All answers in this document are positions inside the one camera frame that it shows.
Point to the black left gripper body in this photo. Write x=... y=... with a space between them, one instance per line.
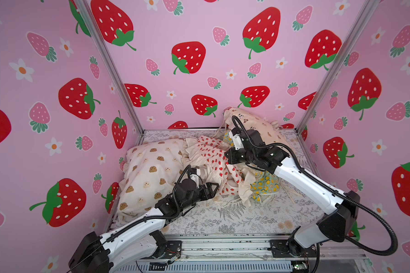
x=197 y=195

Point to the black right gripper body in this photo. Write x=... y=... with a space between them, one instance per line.
x=232 y=156

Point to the cream bear print pillow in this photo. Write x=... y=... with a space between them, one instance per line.
x=150 y=173

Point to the red strawberry print pillow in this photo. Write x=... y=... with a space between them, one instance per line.
x=208 y=154

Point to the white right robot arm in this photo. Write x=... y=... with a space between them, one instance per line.
x=339 y=214

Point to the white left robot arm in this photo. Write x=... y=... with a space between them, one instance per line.
x=142 y=237

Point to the beige animal print pillow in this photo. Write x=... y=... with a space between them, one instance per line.
x=241 y=119

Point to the yellow lemon print pillow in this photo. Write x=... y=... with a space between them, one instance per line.
x=263 y=182

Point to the floral pattern table mat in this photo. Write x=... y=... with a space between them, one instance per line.
x=280 y=211

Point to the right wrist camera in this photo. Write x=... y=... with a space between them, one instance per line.
x=236 y=139

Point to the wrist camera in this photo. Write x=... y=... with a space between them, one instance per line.
x=194 y=173
x=236 y=139

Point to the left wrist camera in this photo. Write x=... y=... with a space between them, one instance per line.
x=194 y=173

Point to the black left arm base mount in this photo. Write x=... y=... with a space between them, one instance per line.
x=166 y=249

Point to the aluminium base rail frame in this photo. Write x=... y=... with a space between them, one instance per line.
x=250 y=254

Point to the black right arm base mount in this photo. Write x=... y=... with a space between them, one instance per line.
x=287 y=249

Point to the aluminium frame corner post left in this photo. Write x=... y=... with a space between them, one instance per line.
x=110 y=25

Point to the aluminium frame corner post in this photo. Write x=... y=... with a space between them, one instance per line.
x=352 y=37
x=110 y=25

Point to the aluminium frame corner post right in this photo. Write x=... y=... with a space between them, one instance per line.
x=352 y=37

